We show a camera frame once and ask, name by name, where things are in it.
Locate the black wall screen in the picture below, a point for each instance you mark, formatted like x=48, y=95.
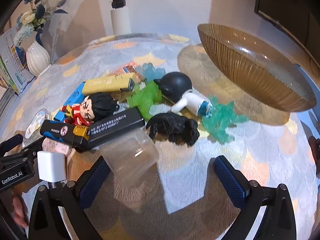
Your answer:
x=287, y=2

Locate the white lamp pole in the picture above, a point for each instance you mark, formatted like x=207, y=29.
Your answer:
x=120, y=20

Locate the clear plastic cup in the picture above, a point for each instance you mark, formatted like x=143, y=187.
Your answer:
x=130, y=160

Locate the yellow lighter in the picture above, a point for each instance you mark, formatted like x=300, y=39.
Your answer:
x=105, y=85

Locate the teal spiky toy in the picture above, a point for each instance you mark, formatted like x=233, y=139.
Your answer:
x=220, y=125

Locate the black pole clamp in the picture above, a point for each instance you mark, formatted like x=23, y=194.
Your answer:
x=118, y=2

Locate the green spiky toy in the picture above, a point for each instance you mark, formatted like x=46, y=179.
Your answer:
x=145, y=97

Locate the blue and white flowers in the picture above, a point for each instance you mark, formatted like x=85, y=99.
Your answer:
x=37, y=17

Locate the person's left hand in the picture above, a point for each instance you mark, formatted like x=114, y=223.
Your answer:
x=18, y=210

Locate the black blue FASHION lighter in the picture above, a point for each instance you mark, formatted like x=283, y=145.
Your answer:
x=55, y=130

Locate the amber ribbed glass bowl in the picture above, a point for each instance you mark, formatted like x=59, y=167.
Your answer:
x=250, y=62

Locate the red robed figurine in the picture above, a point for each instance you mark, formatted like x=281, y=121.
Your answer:
x=87, y=112

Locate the white tube with blue cap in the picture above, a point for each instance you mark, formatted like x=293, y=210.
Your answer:
x=190, y=102

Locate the stack of printed booklets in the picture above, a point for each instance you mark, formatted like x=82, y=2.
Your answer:
x=15, y=62

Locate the orange striped packet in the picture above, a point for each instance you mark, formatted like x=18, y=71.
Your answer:
x=130, y=70

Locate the black lighter with white print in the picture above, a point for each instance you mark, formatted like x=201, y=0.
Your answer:
x=117, y=125

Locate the black dog toy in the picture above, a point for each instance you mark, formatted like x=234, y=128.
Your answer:
x=175, y=127

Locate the blue box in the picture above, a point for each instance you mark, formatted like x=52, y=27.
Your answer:
x=75, y=97

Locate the white ribbed vase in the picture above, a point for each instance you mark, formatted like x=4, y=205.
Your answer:
x=37, y=60

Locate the scallop patterned tablecloth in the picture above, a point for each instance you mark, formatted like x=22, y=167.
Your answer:
x=262, y=150

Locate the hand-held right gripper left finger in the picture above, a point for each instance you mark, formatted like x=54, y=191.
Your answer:
x=92, y=185

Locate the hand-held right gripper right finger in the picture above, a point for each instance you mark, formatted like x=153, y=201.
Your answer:
x=230, y=180

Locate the light blue spiky toy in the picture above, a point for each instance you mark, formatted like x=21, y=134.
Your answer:
x=150, y=72

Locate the pink patterned case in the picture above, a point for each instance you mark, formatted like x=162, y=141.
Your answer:
x=57, y=147

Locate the white charger cube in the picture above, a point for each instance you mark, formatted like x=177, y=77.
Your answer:
x=51, y=167

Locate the dark brown object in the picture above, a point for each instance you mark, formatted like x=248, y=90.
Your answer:
x=314, y=152

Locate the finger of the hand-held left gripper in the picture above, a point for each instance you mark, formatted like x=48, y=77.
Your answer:
x=27, y=153
x=11, y=142

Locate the white oval printed card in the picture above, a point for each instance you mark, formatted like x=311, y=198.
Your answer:
x=36, y=125

